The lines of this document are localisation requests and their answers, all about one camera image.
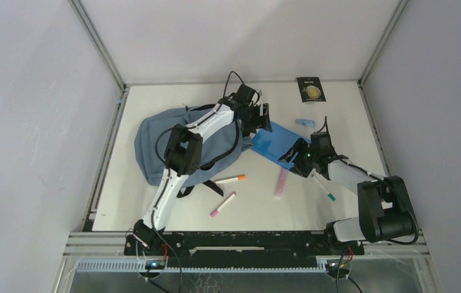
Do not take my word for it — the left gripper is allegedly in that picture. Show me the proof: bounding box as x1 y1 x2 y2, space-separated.
241 104 273 134

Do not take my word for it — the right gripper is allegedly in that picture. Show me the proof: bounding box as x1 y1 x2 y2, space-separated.
279 137 319 178

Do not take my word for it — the blue binder folder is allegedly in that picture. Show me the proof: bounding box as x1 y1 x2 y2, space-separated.
251 122 310 169

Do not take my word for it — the blue-grey backpack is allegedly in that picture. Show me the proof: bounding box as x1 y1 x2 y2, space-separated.
134 104 254 199

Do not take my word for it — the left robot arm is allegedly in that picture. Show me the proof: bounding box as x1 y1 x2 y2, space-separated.
133 84 272 255

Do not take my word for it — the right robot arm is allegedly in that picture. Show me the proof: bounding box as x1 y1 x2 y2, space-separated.
278 131 420 254

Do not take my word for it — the pink highlighter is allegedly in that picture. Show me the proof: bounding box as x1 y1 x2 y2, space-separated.
274 168 289 198

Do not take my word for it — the green-capped white marker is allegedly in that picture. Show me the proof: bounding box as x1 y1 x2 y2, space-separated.
312 175 336 201

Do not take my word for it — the light blue highlighter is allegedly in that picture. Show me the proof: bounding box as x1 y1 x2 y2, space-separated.
295 119 316 128

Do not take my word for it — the black card with gold emblem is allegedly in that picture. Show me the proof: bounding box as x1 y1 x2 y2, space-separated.
296 77 326 103

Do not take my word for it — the orange-capped white marker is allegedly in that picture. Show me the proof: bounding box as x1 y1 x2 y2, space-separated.
214 175 246 184

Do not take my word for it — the pink-capped white marker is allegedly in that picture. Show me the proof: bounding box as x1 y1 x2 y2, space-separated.
210 192 236 217

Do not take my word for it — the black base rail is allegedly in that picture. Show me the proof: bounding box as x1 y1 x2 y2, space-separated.
123 231 365 267

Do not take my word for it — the white cable duct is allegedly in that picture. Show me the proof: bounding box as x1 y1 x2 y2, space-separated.
76 259 327 273

